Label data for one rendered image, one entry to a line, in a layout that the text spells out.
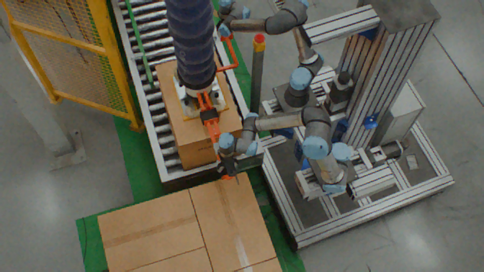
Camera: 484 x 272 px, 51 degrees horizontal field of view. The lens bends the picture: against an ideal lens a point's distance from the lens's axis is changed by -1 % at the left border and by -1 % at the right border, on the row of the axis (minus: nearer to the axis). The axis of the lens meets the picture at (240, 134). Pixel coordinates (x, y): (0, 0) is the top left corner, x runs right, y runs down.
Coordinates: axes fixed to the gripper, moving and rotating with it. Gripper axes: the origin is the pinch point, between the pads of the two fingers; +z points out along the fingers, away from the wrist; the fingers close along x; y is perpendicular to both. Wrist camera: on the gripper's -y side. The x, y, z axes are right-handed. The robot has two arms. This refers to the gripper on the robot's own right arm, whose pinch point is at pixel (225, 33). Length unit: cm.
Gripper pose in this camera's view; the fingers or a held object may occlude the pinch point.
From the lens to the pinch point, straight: 332.0
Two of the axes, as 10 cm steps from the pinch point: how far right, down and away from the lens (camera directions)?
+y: 3.0, 8.5, -4.2
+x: 9.5, -2.7, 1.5
